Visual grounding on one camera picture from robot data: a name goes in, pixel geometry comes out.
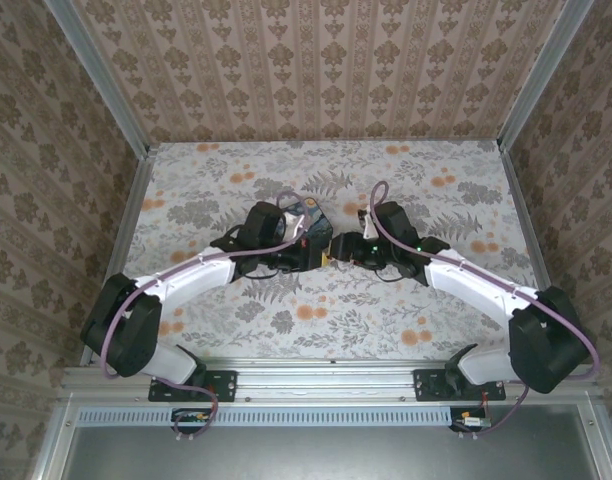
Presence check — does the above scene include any dark teal box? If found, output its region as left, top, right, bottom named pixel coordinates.
left=275, top=195, right=335, bottom=251

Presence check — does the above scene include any grey metal sheet panel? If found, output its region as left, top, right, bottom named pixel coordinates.
left=29, top=394, right=612, bottom=480

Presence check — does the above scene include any small connector board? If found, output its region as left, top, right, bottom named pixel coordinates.
left=171, top=407, right=218, bottom=434
left=449, top=407, right=492, bottom=434

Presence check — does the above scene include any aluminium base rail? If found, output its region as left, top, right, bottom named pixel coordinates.
left=59, top=355, right=601, bottom=402

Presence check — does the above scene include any aluminium table side rail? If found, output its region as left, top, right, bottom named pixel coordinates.
left=499, top=142, right=578, bottom=364
left=79, top=144, right=160, bottom=366

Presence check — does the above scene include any white slotted cable duct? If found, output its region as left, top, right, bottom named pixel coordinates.
left=78, top=405, right=481, bottom=428

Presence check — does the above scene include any aluminium frame post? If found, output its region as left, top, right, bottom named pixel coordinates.
left=496, top=0, right=596, bottom=151
left=41, top=0, right=153, bottom=157

